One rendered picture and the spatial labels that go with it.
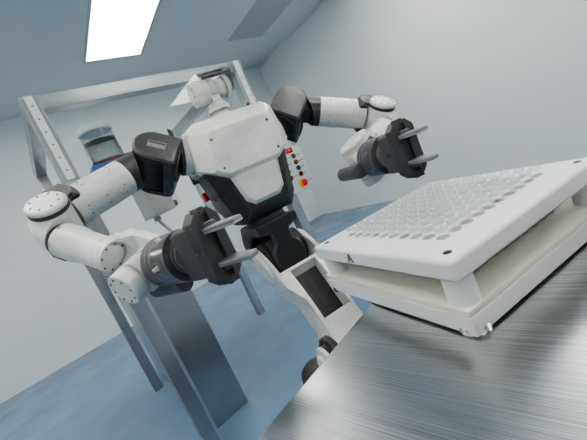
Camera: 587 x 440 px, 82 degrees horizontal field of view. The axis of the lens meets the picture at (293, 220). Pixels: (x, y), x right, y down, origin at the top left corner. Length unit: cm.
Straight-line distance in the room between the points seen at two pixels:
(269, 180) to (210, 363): 126
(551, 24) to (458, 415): 392
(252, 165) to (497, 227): 68
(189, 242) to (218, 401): 158
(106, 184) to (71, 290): 416
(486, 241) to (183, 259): 41
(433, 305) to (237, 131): 70
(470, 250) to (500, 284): 5
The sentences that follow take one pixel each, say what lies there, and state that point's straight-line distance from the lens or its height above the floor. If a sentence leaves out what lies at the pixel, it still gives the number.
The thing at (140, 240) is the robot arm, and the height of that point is 107.
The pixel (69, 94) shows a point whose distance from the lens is 171.
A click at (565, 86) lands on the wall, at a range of 410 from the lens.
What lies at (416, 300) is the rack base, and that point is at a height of 91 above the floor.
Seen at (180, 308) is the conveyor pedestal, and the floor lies 65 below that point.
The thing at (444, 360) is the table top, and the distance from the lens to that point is 32.
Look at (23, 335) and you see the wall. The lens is 507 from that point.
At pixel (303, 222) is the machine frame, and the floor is 75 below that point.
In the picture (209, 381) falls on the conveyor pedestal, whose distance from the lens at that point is 199.
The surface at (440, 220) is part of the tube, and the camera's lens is 38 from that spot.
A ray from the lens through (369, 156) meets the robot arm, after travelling 78.
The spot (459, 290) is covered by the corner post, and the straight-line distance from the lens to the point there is 32.
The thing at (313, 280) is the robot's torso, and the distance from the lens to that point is 96.
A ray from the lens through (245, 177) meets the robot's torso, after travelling 91.
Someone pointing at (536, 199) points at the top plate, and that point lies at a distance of 39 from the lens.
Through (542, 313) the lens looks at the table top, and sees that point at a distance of 35.
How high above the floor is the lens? 108
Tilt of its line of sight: 9 degrees down
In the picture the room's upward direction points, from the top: 24 degrees counter-clockwise
